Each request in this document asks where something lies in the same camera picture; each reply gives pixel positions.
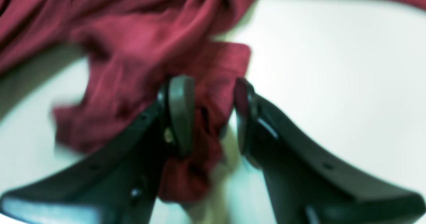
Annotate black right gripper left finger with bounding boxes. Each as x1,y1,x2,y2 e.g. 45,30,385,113
1,75,195,224

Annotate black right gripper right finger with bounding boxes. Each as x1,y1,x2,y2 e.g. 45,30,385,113
234,78,425,224

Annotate dark red t-shirt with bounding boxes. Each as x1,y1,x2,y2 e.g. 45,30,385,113
0,0,425,203

